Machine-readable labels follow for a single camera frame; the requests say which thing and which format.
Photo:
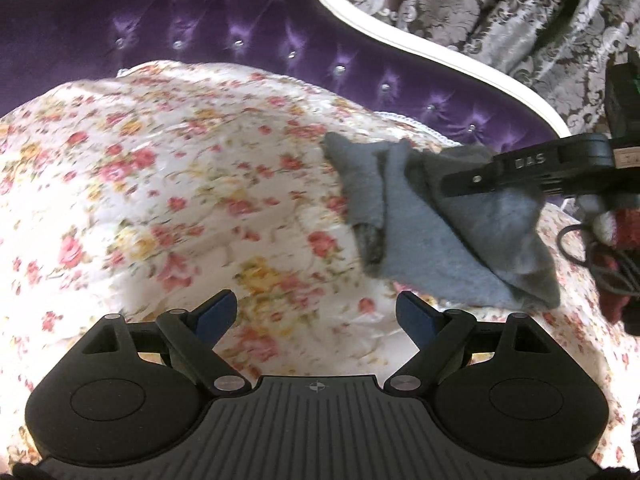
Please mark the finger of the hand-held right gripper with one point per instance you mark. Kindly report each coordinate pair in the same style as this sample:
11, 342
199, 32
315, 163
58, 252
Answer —
530, 165

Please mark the brown silver damask curtain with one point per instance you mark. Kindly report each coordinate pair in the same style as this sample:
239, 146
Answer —
500, 20

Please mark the grey argyle knit sweater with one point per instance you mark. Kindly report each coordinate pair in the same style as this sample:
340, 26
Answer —
450, 245

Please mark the purple velvet cushion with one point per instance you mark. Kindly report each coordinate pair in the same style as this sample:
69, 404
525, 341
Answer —
50, 45

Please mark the floral quilted blanket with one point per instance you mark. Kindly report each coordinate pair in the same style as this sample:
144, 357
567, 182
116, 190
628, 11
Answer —
175, 185

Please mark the person's right forearm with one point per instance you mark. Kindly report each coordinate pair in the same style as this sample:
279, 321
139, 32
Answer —
615, 260

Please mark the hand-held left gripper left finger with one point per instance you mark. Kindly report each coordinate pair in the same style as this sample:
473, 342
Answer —
216, 316

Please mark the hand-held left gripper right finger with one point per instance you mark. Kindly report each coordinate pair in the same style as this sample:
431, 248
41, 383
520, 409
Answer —
417, 317

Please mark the purple tufted headboard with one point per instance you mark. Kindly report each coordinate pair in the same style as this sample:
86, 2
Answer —
280, 25

